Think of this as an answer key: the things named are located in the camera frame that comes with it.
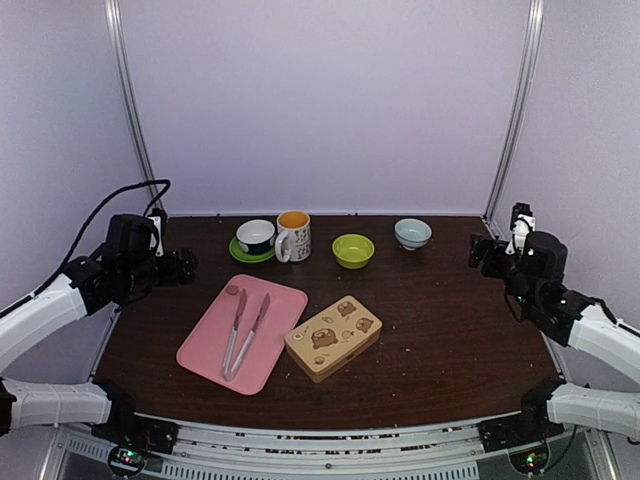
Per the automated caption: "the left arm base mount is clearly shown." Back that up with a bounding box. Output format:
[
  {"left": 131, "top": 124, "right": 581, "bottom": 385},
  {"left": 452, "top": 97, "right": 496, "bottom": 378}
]
[{"left": 91, "top": 415, "right": 179, "bottom": 478}]

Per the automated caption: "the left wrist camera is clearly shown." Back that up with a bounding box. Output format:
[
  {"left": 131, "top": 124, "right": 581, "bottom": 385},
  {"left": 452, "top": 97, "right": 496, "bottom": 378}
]
[{"left": 147, "top": 207, "right": 168, "bottom": 257}]

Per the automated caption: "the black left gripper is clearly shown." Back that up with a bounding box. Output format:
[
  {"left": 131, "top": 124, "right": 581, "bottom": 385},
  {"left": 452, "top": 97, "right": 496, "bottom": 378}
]
[{"left": 122, "top": 246, "right": 197, "bottom": 296}]

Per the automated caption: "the green saucer plate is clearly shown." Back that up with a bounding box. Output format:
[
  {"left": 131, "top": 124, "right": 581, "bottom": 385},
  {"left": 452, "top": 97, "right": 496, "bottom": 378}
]
[{"left": 228, "top": 237, "right": 275, "bottom": 264}]

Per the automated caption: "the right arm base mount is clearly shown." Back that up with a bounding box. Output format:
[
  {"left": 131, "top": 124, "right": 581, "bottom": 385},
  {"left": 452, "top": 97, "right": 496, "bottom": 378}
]
[{"left": 478, "top": 413, "right": 565, "bottom": 477}]

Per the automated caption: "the floral white mug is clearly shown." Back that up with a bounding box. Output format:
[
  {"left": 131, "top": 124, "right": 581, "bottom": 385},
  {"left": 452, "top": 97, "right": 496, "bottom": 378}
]
[{"left": 274, "top": 211, "right": 311, "bottom": 263}]

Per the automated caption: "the right aluminium table rail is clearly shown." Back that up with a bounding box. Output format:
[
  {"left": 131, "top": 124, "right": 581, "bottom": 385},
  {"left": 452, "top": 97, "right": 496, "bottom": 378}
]
[{"left": 481, "top": 216, "right": 569, "bottom": 380}]

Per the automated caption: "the bear print tin lid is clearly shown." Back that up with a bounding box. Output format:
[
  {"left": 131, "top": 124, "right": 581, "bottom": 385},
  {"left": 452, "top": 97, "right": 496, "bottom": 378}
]
[{"left": 284, "top": 295, "right": 383, "bottom": 383}]

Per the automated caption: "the light blue patterned bowl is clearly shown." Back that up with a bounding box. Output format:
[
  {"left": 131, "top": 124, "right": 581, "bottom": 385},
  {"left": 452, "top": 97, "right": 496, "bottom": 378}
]
[{"left": 394, "top": 218, "right": 432, "bottom": 251}]

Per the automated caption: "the right rear aluminium frame post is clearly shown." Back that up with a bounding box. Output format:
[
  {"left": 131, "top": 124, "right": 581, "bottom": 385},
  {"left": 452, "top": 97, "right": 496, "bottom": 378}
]
[{"left": 483, "top": 0, "right": 545, "bottom": 225}]

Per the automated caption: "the pink plastic tray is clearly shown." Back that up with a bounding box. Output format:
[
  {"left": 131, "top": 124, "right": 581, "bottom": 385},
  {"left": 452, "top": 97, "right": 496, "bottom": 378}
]
[{"left": 176, "top": 274, "right": 308, "bottom": 396}]

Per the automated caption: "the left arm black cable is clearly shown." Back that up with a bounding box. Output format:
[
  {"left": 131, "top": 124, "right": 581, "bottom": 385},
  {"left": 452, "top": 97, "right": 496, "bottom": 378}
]
[{"left": 0, "top": 178, "right": 172, "bottom": 321}]

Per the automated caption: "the tan tin box base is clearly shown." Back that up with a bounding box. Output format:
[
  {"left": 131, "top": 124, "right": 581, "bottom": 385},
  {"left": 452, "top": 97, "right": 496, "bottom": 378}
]
[{"left": 285, "top": 328, "right": 380, "bottom": 383}]

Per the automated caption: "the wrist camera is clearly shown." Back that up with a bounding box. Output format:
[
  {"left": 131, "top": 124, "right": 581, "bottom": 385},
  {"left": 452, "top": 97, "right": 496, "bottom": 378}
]
[
  {"left": 506, "top": 202, "right": 536, "bottom": 255},
  {"left": 147, "top": 207, "right": 168, "bottom": 257}
]

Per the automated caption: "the aluminium frame post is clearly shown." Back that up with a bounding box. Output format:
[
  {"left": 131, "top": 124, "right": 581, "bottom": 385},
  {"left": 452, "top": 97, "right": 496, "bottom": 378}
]
[
  {"left": 104, "top": 0, "right": 156, "bottom": 182},
  {"left": 483, "top": 0, "right": 545, "bottom": 225}
]

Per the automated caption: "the lime green bowl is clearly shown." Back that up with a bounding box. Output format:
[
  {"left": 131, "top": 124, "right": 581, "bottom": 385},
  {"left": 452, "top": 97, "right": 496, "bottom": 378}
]
[{"left": 332, "top": 234, "right": 375, "bottom": 270}]

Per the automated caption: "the navy white dotted bowl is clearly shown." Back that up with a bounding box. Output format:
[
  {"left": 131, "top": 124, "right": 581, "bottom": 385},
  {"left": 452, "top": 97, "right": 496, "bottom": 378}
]
[{"left": 235, "top": 219, "right": 276, "bottom": 254}]

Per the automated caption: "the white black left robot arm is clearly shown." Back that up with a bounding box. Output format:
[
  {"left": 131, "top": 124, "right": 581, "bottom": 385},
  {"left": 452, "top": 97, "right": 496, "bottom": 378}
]
[{"left": 1, "top": 209, "right": 198, "bottom": 444}]

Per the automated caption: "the left rear aluminium frame post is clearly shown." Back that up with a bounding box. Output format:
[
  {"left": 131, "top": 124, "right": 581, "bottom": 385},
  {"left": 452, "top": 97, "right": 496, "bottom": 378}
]
[{"left": 104, "top": 0, "right": 156, "bottom": 182}]

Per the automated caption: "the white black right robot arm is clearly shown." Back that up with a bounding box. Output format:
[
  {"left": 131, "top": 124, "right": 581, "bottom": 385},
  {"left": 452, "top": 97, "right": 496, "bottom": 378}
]
[{"left": 469, "top": 231, "right": 639, "bottom": 442}]

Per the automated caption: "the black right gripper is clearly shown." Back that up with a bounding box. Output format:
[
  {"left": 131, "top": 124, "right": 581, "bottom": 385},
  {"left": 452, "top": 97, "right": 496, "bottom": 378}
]
[{"left": 468, "top": 233, "right": 537, "bottom": 313}]

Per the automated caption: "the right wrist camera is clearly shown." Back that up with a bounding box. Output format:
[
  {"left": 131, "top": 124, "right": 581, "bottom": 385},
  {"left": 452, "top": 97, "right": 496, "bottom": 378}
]
[{"left": 506, "top": 202, "right": 536, "bottom": 255}]

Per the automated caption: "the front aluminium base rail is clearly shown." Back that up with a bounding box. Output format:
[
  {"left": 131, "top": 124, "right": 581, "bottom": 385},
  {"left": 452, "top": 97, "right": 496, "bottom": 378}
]
[{"left": 44, "top": 394, "right": 611, "bottom": 480}]

